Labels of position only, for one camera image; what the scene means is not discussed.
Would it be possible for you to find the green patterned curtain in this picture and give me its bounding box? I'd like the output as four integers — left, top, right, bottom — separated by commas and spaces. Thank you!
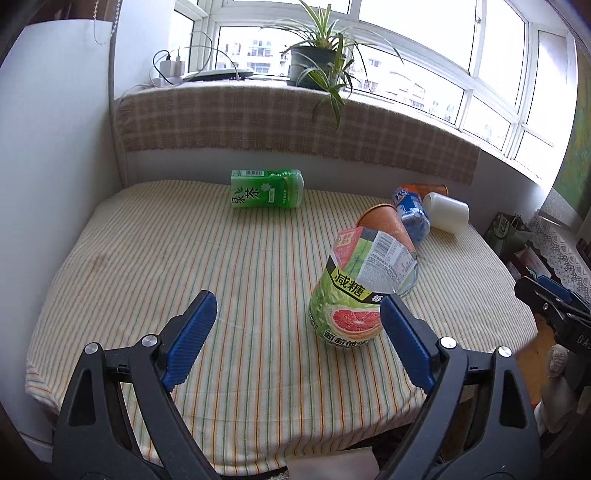
551, 44, 591, 210

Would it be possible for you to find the white lace cloth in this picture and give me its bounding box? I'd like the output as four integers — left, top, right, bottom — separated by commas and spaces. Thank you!
526, 187, 591, 296

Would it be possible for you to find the dark flat tray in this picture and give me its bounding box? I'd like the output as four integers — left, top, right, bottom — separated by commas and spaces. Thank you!
184, 67, 256, 82

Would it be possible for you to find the white window frame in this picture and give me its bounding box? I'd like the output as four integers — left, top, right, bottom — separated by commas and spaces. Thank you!
174, 0, 578, 178

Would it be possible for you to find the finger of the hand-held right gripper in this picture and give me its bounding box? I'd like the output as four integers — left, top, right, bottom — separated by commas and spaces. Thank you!
514, 276, 566, 326
537, 275, 591, 317

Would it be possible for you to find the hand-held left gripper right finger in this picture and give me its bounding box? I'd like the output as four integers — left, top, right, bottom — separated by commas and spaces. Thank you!
379, 294, 542, 480

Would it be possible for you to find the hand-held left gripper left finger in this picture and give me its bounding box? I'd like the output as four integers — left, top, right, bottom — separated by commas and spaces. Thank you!
52, 290, 222, 480

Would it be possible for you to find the green tea bottle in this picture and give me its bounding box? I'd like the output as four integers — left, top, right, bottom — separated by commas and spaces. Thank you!
230, 168, 305, 210

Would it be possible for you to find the orange paper cup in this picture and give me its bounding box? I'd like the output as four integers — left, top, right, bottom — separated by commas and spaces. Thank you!
355, 203, 417, 257

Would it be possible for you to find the grapefruit drink bottle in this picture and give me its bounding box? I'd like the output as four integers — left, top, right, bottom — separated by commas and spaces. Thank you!
308, 226, 419, 352

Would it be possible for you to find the white cup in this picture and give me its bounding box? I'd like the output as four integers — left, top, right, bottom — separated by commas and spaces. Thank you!
423, 192, 470, 234

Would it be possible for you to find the white charger cable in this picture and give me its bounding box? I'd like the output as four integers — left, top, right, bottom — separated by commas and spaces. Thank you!
148, 31, 242, 88

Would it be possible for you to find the potted spider plant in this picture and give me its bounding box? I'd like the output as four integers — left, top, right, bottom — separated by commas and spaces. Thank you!
260, 0, 405, 131

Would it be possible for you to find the orange can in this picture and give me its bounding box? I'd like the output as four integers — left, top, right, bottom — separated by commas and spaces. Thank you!
409, 183, 450, 198

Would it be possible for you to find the pale fabric bundle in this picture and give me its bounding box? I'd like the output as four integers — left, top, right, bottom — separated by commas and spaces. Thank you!
539, 346, 580, 433

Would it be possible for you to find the green paper bag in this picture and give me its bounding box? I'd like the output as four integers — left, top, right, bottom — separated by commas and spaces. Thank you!
484, 212, 533, 265

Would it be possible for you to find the striped table cloth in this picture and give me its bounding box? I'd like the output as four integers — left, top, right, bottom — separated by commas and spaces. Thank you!
25, 179, 539, 477

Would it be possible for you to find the beige checked cloth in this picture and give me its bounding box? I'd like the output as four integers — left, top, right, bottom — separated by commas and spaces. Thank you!
115, 83, 481, 186

